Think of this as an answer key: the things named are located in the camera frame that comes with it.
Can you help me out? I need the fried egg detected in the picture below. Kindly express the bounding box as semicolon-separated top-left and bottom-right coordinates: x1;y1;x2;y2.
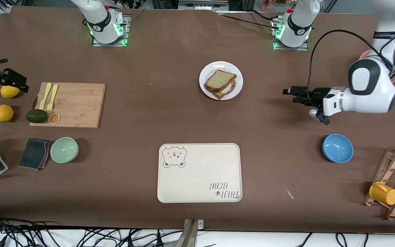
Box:
218;82;235;95

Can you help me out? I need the toast with fried egg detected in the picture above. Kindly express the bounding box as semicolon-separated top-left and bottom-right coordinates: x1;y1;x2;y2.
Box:
204;81;236;100

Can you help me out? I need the plain brown bread slice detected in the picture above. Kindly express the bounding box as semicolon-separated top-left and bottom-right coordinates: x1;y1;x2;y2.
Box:
204;70;237;92

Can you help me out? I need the round white plate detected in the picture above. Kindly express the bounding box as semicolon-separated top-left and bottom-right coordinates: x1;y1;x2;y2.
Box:
199;61;243;101

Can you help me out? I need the yellow lemon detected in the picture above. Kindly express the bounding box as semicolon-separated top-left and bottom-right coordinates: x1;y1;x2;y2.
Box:
0;85;21;99
0;104;14;122

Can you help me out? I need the yellow plastic knife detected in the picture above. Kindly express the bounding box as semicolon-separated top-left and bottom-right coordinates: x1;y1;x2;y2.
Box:
39;83;52;110

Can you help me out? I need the yellow plastic fork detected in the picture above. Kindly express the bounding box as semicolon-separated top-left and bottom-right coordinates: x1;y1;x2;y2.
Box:
47;84;59;114

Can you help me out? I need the dark green avocado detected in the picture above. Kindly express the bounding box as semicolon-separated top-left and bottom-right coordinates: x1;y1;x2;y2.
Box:
26;109;48;124

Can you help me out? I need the wooden cutting board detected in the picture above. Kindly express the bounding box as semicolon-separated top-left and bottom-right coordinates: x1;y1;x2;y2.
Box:
29;82;106;129

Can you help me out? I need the blue bowl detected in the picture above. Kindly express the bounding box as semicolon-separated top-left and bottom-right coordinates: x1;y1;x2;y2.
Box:
322;134;354;163

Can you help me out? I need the dark grey folded cloth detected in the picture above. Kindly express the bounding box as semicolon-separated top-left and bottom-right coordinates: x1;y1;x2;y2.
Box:
18;138;50;171

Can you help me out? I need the pink folded cloth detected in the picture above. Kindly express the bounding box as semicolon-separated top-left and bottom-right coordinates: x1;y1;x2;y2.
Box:
41;140;53;169

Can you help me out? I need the pale green bowl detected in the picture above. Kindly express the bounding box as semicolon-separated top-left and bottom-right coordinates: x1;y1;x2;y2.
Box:
50;137;80;164

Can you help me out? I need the colourful background clutter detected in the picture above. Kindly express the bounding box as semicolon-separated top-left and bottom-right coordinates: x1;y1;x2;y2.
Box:
262;0;296;9

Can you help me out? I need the wooden mug rack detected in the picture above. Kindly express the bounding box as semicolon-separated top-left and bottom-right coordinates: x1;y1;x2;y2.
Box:
363;145;395;221

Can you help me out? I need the yellow mug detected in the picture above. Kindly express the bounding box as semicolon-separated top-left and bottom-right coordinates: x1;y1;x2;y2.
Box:
369;182;395;205

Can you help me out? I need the beige bear print tray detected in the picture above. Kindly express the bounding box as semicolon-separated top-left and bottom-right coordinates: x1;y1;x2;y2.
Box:
157;143;243;203

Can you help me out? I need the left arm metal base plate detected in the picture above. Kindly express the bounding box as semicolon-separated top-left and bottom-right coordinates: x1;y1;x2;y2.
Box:
272;17;309;51

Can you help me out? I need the black table cable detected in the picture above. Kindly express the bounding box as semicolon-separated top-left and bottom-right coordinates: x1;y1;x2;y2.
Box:
218;13;282;30

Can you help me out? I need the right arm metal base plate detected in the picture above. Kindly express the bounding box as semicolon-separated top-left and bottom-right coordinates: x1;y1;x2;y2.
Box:
92;14;130;47

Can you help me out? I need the black floor cable bundle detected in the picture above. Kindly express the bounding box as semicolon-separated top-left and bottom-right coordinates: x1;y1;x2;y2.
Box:
0;212;184;247

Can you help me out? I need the grey metal beam bracket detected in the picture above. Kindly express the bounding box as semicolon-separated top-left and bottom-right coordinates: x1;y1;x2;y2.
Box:
180;219;205;247

